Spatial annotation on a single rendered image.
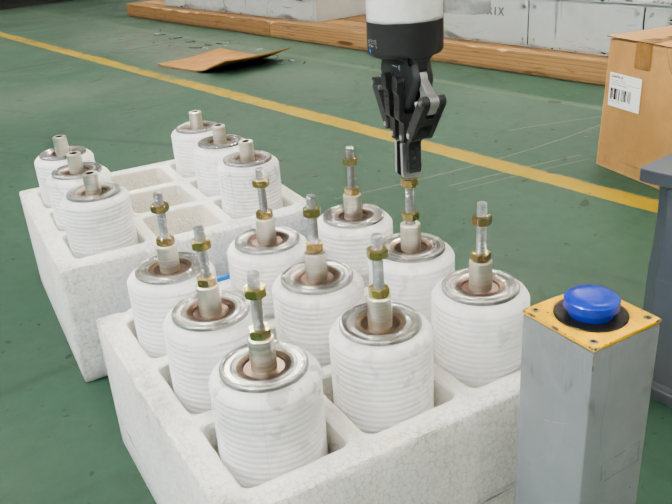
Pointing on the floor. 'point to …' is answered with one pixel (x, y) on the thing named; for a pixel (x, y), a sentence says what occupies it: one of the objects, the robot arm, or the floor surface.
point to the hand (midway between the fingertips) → (408, 157)
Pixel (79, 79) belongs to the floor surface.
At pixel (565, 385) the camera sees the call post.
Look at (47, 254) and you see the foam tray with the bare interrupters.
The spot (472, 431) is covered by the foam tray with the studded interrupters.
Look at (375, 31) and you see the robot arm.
